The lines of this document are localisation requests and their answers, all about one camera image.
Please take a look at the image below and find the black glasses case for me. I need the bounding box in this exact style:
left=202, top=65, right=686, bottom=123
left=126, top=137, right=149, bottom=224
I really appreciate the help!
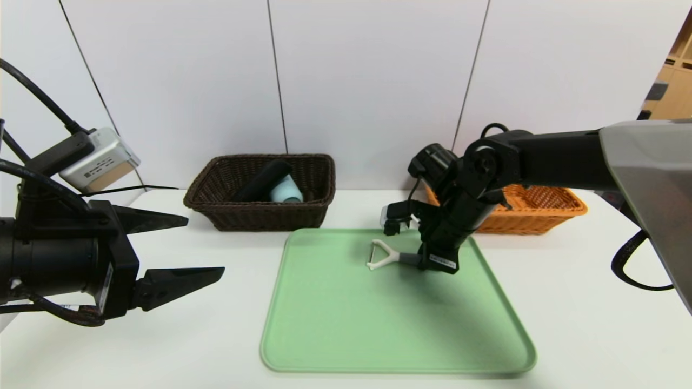
left=231, top=158, right=293, bottom=203

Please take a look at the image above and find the dark brown wicker basket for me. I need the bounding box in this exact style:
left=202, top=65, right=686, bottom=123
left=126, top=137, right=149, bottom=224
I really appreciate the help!
left=182, top=153, right=336, bottom=232

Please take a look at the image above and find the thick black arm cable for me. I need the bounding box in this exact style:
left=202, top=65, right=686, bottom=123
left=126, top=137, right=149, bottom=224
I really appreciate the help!
left=611, top=230, right=675, bottom=292

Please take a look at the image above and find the black left camera cable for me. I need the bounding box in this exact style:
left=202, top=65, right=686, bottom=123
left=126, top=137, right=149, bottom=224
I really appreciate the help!
left=0, top=58, right=92, bottom=137

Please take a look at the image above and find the blue-grey plastic cup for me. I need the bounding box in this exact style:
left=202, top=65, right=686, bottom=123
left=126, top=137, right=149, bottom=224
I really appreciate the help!
left=269, top=174, right=303, bottom=204

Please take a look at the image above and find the light green plastic tray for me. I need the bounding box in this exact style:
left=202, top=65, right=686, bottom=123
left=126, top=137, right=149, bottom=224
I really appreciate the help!
left=259, top=227, right=538, bottom=375

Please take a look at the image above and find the orange wicker basket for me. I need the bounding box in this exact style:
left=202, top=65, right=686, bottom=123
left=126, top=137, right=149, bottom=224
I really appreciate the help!
left=424, top=183, right=589, bottom=235

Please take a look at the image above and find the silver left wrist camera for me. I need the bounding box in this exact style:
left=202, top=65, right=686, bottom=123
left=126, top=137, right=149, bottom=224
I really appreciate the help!
left=58, top=127, right=141, bottom=194

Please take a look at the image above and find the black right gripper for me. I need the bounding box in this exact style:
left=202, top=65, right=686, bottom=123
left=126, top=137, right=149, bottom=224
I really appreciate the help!
left=417, top=217, right=474, bottom=274

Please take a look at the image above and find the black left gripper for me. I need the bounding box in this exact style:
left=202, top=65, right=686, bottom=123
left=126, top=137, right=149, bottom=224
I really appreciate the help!
left=14, top=200, right=225, bottom=320

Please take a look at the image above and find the white peeler with grey handle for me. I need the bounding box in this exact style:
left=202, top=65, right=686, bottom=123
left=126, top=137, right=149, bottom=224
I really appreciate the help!
left=366, top=240, right=428, bottom=271

